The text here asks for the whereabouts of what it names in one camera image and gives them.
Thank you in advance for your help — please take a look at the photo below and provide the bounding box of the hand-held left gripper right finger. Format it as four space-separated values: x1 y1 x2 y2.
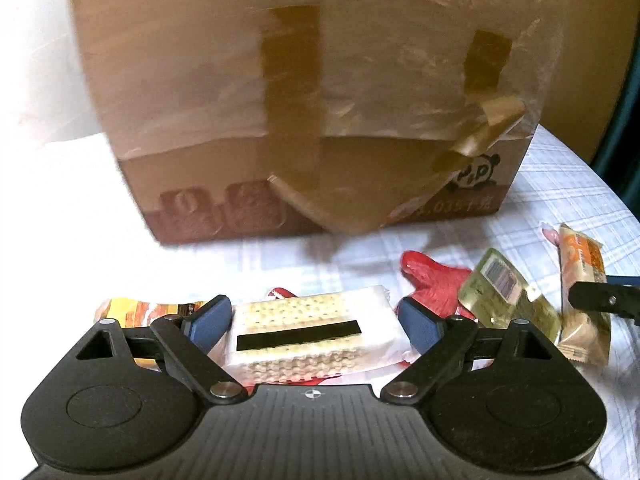
381 296 563 407

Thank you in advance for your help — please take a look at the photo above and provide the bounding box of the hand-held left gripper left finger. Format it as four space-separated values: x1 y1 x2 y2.
75 294 249 407

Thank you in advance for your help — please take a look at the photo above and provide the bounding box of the beige orange snack packet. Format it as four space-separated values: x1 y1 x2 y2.
556 223 613 366

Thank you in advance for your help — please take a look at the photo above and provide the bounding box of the clear cracker packet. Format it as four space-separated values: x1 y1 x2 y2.
220 285 417 387

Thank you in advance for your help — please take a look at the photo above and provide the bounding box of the brown cardboard box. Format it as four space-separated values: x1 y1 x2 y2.
67 0 576 247

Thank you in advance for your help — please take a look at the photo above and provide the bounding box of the red snack packet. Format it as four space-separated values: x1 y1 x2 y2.
399 250 477 322

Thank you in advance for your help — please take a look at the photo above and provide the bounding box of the yellow striped snack packet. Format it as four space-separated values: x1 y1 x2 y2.
95 298 212 372

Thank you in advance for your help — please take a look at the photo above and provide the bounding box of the olive barcode snack packet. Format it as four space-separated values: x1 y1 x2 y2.
457 247 562 344

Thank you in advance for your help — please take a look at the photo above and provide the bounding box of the wooden door panel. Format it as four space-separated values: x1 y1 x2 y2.
562 0 633 161

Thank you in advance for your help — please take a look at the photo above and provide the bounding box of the clear plastic box liner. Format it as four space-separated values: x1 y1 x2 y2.
67 0 576 236

